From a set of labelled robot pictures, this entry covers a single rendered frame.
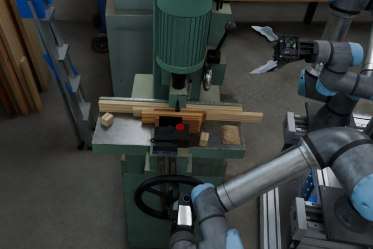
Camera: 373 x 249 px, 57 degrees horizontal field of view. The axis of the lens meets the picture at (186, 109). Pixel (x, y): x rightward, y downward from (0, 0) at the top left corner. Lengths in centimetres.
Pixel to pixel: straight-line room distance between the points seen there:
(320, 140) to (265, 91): 224
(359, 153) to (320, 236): 64
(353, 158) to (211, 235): 38
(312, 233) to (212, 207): 58
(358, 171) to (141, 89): 116
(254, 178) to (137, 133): 62
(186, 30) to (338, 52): 48
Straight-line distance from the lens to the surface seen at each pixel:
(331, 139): 90
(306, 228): 141
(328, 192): 148
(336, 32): 151
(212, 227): 93
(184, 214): 104
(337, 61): 119
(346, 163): 87
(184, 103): 134
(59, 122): 277
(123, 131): 140
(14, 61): 261
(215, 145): 137
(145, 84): 177
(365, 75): 129
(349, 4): 147
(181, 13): 107
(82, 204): 229
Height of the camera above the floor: 193
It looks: 44 degrees down
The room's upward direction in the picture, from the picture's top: 6 degrees clockwise
